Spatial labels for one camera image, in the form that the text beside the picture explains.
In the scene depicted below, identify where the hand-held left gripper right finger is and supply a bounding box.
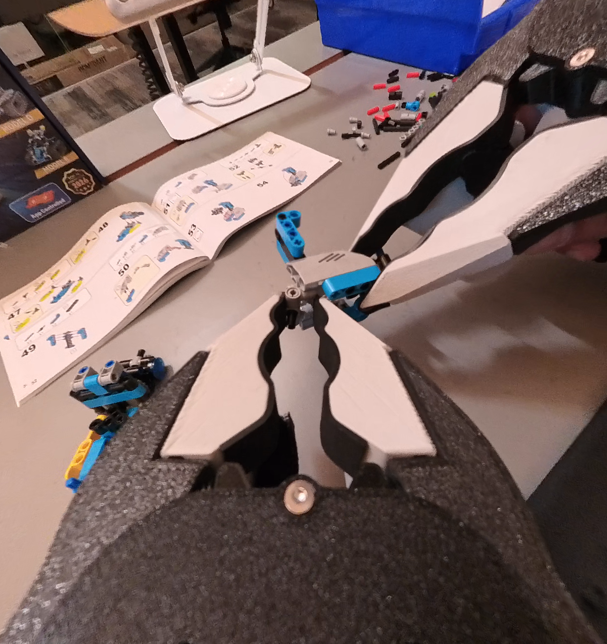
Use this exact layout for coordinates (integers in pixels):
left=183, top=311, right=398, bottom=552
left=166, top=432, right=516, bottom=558
left=316, top=297, right=437, bottom=477

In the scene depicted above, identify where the person's right hand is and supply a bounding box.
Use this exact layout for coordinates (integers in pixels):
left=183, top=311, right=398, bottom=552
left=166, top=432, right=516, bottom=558
left=525, top=208, right=607, bottom=262

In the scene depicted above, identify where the robot kit box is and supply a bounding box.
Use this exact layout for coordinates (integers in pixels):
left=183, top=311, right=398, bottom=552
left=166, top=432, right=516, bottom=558
left=0, top=30, right=106, bottom=256

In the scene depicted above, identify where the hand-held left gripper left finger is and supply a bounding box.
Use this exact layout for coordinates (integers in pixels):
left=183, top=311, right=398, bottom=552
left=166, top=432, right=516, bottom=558
left=160, top=294, right=290, bottom=476

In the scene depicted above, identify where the instruction booklet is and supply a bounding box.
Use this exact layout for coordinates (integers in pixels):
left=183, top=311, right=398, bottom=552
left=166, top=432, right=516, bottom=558
left=0, top=132, right=342, bottom=407

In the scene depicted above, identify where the black dimpled mat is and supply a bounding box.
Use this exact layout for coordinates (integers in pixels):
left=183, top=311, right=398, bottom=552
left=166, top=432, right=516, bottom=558
left=527, top=367, right=607, bottom=644

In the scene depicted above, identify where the grey desk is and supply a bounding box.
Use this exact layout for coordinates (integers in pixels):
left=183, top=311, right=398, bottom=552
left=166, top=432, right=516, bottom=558
left=0, top=20, right=607, bottom=644

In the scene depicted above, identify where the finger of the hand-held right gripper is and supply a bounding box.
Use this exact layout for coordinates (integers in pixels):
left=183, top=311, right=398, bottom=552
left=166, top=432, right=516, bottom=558
left=360, top=117, right=607, bottom=311
left=350, top=79, right=509, bottom=258

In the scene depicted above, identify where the grey panel blue beam assembly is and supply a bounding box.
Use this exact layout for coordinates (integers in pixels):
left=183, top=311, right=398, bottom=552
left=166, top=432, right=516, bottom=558
left=274, top=211, right=386, bottom=331

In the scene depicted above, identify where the small blue toy robot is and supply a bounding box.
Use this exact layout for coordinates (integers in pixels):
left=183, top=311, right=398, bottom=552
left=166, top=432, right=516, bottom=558
left=64, top=347, right=167, bottom=495

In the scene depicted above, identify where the pile of small building parts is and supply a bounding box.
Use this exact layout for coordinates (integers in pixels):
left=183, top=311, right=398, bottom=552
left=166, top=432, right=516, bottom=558
left=326, top=68, right=457, bottom=152

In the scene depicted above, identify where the blue bin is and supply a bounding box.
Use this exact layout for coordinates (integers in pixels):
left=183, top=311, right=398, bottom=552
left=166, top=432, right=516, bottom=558
left=314, top=0, right=542, bottom=76

